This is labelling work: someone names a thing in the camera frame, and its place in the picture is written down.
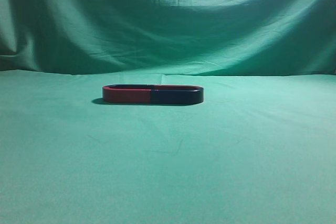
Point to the green cloth backdrop and cover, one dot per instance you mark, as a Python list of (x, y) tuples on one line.
[(260, 148)]

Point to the left red-blue horseshoe magnet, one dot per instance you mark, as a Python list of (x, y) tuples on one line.
[(127, 93)]

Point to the blue-red horseshoe magnet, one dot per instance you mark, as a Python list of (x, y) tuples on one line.
[(176, 94)]

